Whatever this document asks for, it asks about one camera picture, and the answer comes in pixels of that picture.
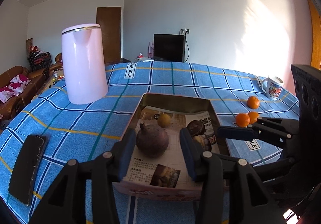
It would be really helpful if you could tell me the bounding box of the large orange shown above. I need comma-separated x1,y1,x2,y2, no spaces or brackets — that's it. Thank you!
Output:
248,111,260,124

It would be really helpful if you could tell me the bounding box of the dark purple passion fruit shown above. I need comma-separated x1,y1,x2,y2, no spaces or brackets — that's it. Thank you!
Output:
187,120,206,137

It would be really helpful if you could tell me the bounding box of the mandarin orange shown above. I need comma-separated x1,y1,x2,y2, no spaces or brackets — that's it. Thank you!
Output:
246,96,260,109

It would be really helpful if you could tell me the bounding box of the large purple round fruit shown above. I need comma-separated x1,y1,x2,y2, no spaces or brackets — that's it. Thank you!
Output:
136,123,169,158

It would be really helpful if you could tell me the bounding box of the printed white ceramic mug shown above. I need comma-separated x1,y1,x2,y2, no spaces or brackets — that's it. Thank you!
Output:
261,77,284,101

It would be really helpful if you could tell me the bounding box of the black smartphone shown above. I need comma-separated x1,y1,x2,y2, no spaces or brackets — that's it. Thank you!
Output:
9,135,48,206

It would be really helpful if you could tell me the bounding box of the small yellow fruit in tin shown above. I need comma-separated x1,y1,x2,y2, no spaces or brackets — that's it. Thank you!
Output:
157,114,171,128

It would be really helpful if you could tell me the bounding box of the orange wooden door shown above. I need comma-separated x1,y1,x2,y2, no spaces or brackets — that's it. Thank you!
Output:
307,0,321,70

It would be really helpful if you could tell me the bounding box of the blue plaid tablecloth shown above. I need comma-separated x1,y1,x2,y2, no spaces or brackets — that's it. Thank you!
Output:
1,62,299,223

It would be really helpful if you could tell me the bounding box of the pink metal tin box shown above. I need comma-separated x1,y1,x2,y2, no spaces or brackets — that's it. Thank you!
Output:
114,93,229,201

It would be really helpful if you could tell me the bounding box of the black television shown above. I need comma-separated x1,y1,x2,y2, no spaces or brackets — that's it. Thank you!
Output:
153,34,186,62

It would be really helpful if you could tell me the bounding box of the brown leather sofa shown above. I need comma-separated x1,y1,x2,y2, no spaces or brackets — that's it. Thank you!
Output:
1,66,49,120

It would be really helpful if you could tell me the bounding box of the tv stand cabinet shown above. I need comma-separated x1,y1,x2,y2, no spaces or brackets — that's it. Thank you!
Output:
120,57,154,63

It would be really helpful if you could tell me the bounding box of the pink floral cushion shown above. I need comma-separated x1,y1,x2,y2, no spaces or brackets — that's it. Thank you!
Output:
0,74,30,104

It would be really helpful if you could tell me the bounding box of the brown leather armchair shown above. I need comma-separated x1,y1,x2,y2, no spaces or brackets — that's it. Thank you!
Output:
48,53,63,77

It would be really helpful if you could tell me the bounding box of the dark brown interior door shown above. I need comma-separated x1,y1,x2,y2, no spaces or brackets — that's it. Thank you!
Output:
96,7,121,64

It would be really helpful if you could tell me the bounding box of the wall socket with cable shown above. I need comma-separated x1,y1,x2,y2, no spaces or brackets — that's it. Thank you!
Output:
179,29,190,62

